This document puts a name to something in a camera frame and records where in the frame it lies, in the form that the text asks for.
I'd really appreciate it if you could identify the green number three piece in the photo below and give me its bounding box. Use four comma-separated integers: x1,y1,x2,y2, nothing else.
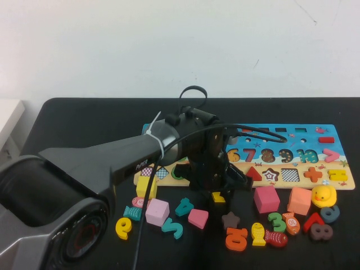
267,212,287,233

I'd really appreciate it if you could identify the red wooden fish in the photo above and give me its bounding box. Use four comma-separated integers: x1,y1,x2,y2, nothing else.
264,229,289,248

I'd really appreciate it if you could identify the orange plus sign piece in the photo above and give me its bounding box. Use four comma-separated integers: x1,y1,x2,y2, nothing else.
303,166,323,182

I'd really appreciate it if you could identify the pink wooden fish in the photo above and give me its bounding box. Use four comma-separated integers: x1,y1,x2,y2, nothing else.
131,196,151,210

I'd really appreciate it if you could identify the magenta foam cube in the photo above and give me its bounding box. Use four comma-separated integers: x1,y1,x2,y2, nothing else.
253,185,281,214

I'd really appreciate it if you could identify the white cabinet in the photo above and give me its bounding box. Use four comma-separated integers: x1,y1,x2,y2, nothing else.
0,100,25,158

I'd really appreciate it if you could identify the yellow equals sign piece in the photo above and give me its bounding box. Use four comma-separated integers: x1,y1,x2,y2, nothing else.
327,169,347,181

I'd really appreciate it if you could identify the black cable loop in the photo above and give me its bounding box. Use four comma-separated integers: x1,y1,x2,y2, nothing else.
178,85,208,113

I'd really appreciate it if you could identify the teal number four piece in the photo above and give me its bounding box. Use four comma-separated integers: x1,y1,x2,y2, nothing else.
174,197,194,217

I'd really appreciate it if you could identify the teal wooden fish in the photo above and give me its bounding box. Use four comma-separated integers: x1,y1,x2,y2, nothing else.
123,205,146,222

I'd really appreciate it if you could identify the salmon foam cube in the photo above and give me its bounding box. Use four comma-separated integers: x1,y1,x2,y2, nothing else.
286,186,312,216

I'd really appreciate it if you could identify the yellow rubber duck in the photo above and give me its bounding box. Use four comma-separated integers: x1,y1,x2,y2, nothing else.
310,184,338,209

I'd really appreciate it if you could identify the white zip tie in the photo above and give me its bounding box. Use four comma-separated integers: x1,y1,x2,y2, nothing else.
146,111,165,158

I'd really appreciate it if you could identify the red triangle piece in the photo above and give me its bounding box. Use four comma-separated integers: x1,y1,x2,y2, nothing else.
246,166,264,181

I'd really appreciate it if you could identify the brown star piece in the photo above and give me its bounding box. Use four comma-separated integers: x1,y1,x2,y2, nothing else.
221,211,241,229

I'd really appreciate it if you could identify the pink trapezoid piece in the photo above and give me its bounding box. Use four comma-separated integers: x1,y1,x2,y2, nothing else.
187,208,209,229

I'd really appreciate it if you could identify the red number seven piece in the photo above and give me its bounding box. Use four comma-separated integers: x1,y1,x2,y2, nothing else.
302,211,325,233

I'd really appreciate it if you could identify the wooden number shape puzzle board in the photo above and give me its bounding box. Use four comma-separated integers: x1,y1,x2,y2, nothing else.
134,123,356,191

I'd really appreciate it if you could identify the orange wooden fish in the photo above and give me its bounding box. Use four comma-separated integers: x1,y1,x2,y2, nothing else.
281,211,301,236

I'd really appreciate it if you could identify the pink greater-than sign piece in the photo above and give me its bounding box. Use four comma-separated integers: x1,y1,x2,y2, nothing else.
323,148,340,163

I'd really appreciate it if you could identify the teal number two piece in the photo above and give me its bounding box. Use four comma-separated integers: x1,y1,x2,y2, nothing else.
161,217,184,240

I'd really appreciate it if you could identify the orange number ten piece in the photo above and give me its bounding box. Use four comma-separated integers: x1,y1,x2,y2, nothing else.
224,227,249,251

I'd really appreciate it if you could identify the yellow wooden fish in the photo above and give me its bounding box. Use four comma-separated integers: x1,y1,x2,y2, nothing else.
250,222,267,246

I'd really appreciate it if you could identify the brown number eight piece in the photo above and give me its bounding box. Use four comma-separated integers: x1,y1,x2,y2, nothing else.
309,222,334,241

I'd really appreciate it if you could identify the slate blue number nine piece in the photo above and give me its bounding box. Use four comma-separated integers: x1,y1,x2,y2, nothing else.
320,204,340,224

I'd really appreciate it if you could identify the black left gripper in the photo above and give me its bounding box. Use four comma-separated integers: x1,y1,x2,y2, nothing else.
187,128,236,215

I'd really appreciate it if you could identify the green circle piece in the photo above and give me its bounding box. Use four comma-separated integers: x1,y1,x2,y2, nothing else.
171,165,185,180

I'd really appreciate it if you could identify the yellow foam cube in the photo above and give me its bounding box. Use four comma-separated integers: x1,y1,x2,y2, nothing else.
136,175,158,199

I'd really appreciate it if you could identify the yellow number six piece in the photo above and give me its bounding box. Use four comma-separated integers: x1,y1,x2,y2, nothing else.
115,217,132,240

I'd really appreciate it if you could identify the light pink foam cube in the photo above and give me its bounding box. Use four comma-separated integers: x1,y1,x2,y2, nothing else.
145,198,170,227

